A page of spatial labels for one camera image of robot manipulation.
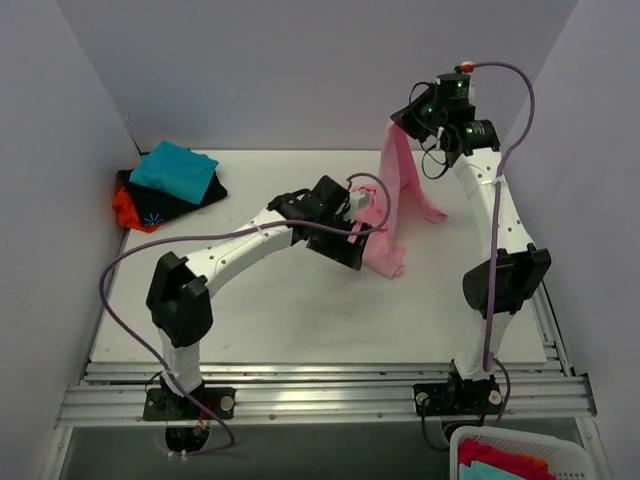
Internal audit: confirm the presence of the black folded t-shirt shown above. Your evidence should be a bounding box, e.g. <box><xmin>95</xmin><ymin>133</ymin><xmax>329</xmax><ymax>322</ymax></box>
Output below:
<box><xmin>116</xmin><ymin>170</ymin><xmax>228</xmax><ymax>227</ymax></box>

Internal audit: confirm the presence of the teal shirt in basket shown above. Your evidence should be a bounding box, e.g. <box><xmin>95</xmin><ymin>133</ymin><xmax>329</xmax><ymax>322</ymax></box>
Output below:
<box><xmin>458</xmin><ymin>461</ymin><xmax>520</xmax><ymax>480</ymax></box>

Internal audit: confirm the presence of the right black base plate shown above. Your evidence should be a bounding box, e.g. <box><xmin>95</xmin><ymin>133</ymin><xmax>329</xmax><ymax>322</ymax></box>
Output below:
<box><xmin>412</xmin><ymin>380</ymin><xmax>503</xmax><ymax>417</ymax></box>

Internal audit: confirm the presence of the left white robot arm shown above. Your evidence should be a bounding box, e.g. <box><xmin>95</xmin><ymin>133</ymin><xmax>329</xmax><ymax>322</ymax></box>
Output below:
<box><xmin>146</xmin><ymin>176</ymin><xmax>370</xmax><ymax>419</ymax></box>

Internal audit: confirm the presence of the orange folded t-shirt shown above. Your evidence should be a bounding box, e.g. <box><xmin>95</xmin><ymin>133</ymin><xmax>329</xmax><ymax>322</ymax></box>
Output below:
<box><xmin>111</xmin><ymin>187</ymin><xmax>159</xmax><ymax>233</ymax></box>

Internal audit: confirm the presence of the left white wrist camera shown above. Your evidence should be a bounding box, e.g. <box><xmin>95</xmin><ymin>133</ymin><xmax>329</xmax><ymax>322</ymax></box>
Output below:
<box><xmin>345</xmin><ymin>191</ymin><xmax>371</xmax><ymax>221</ymax></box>

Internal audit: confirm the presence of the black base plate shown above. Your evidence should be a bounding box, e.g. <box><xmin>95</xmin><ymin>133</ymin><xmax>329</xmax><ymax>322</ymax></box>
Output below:
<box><xmin>412</xmin><ymin>380</ymin><xmax>503</xmax><ymax>417</ymax></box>
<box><xmin>142</xmin><ymin>385</ymin><xmax>236</xmax><ymax>421</ymax></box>

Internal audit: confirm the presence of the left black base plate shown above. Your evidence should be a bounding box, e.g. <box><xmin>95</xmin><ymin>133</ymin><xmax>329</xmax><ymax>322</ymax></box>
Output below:
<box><xmin>142</xmin><ymin>385</ymin><xmax>236</xmax><ymax>421</ymax></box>

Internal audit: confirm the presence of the aluminium rail frame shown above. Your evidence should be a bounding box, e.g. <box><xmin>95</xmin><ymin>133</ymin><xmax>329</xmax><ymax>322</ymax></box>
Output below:
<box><xmin>57</xmin><ymin>246</ymin><xmax>596</xmax><ymax>428</ymax></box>

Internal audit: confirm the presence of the pink t-shirt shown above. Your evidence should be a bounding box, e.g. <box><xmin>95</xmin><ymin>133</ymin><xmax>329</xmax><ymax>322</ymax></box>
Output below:
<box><xmin>355</xmin><ymin>121</ymin><xmax>447</xmax><ymax>279</ymax></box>

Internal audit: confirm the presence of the red shirt in basket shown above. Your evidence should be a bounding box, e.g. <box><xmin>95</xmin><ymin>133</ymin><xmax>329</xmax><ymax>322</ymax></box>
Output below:
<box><xmin>457</xmin><ymin>439</ymin><xmax>529</xmax><ymax>479</ymax></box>

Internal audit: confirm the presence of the black thin cable right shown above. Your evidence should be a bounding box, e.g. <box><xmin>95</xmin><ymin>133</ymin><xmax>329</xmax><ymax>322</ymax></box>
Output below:
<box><xmin>409</xmin><ymin>82</ymin><xmax>451</xmax><ymax>180</ymax></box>

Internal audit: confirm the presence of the white laundry basket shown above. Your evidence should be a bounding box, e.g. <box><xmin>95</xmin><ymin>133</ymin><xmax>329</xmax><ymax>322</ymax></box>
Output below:
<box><xmin>449</xmin><ymin>426</ymin><xmax>597</xmax><ymax>479</ymax></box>

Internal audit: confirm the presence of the orange shirt in basket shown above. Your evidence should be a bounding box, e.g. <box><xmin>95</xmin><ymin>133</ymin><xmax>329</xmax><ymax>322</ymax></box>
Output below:
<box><xmin>517</xmin><ymin>454</ymin><xmax>549</xmax><ymax>472</ymax></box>

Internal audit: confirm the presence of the teal folded t-shirt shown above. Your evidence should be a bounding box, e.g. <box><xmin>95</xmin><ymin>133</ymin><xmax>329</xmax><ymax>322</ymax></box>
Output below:
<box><xmin>129</xmin><ymin>140</ymin><xmax>219</xmax><ymax>204</ymax></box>

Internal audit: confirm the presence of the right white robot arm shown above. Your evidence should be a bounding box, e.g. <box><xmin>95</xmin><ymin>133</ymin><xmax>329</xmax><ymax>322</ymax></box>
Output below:
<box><xmin>391</xmin><ymin>64</ymin><xmax>551</xmax><ymax>413</ymax></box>

